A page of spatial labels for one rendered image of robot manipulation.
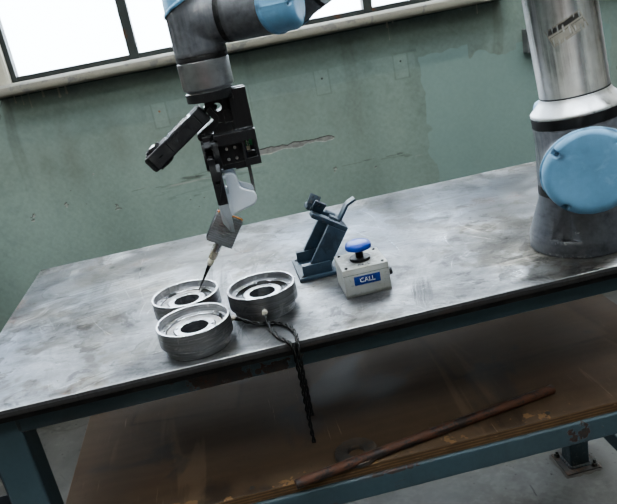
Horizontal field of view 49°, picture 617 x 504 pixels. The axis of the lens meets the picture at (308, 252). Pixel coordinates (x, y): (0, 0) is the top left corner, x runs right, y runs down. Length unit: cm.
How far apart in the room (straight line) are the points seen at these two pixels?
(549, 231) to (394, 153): 168
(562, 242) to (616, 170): 20
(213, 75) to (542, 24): 43
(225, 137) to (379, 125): 171
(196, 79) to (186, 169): 164
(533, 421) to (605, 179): 43
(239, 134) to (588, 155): 47
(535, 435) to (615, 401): 14
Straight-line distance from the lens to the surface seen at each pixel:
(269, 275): 107
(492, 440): 114
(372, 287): 102
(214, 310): 101
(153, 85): 258
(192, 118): 100
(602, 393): 122
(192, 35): 99
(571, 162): 90
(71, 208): 270
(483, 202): 137
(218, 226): 105
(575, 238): 108
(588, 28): 90
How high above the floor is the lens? 122
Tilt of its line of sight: 20 degrees down
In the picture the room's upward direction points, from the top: 11 degrees counter-clockwise
